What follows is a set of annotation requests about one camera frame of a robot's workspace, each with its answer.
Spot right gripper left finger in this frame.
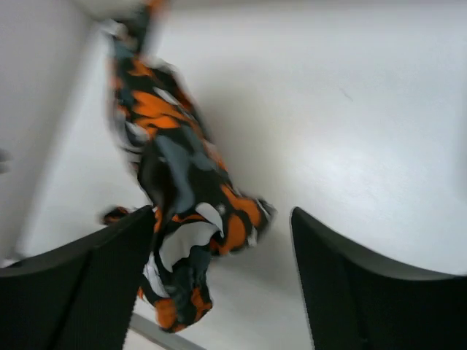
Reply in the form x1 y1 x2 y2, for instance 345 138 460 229
1 206 154 349

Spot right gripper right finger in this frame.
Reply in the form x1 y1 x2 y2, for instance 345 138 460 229
290 207 466 349

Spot orange camouflage shorts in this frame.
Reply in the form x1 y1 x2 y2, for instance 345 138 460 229
109 1 275 333

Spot front aluminium rail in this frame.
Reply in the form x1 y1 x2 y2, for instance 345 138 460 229
130 314 205 350

